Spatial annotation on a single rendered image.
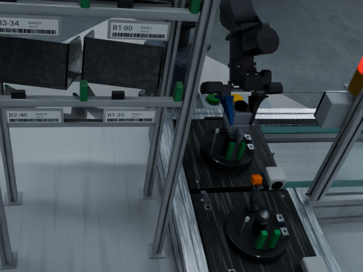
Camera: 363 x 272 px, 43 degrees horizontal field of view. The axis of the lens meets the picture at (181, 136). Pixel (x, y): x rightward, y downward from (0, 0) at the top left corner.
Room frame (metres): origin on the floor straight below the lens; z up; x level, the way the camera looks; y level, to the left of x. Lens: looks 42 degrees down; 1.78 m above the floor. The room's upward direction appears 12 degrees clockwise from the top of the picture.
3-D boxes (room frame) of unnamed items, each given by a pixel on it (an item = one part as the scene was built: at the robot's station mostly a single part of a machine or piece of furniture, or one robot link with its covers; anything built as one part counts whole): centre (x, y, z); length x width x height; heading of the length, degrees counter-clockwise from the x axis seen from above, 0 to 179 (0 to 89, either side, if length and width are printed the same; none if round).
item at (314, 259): (0.63, -0.20, 1.01); 0.24 x 0.24 x 0.13; 18
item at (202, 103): (1.10, -0.13, 0.93); 0.21 x 0.07 x 0.06; 108
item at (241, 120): (0.87, -0.13, 1.09); 0.08 x 0.04 x 0.07; 19
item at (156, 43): (1.19, 0.07, 0.96); 0.15 x 0.15 x 0.20; 63
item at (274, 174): (0.81, -0.25, 0.97); 0.05 x 0.05 x 0.04; 18
